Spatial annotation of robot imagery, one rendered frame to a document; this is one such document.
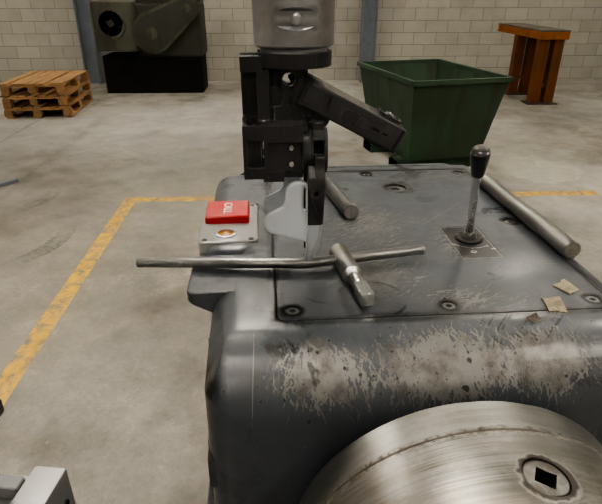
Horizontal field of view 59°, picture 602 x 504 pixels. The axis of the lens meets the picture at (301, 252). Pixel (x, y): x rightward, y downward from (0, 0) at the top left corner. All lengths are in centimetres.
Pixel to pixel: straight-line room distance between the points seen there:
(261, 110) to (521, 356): 34
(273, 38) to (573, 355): 40
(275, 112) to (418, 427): 31
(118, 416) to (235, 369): 188
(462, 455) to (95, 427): 200
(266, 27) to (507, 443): 39
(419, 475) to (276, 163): 30
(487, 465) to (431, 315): 17
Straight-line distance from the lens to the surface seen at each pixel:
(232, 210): 76
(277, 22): 50
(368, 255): 62
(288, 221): 55
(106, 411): 240
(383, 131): 54
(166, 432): 225
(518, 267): 67
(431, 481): 43
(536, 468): 45
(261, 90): 52
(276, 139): 51
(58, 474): 62
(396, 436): 47
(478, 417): 47
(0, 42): 1127
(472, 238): 72
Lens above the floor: 155
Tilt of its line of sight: 27 degrees down
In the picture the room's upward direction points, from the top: straight up
